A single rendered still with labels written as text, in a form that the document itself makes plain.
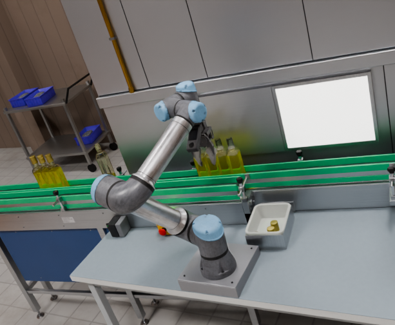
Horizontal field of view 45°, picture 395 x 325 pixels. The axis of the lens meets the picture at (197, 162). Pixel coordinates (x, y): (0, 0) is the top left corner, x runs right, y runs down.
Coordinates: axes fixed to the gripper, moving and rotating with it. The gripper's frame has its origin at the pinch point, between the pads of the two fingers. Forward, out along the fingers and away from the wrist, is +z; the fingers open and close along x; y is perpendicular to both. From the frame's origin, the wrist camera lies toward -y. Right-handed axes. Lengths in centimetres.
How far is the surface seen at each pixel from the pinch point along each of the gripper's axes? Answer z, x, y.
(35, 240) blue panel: 52, 134, 17
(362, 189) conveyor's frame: 33, -57, 24
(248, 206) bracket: 32.1, -6.9, 14.5
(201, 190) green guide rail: 23.2, 15.0, 16.3
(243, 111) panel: -3.4, -6.4, 42.0
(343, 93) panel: -6, -53, 42
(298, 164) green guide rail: 23.0, -29.2, 33.2
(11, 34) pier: -32, 335, 292
